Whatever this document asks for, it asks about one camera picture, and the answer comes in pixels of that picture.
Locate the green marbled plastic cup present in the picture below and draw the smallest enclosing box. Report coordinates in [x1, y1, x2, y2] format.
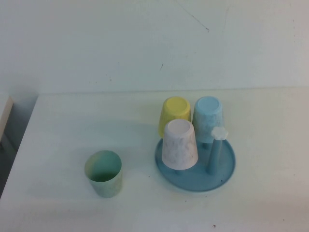
[84, 149, 123, 199]

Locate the yellow plastic cup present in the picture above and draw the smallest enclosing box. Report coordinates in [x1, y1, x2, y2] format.
[158, 96, 192, 139]

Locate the pale pink marbled cup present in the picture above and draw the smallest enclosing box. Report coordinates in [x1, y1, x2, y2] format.
[161, 118, 199, 171]

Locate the light blue marbled cup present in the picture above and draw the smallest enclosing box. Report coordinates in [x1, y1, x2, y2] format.
[192, 96, 225, 145]

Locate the blue round cup stand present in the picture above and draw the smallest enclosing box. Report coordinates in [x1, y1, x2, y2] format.
[154, 127, 237, 193]

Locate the beige board edge strip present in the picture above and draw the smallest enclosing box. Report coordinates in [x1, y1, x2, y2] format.
[0, 95, 13, 141]

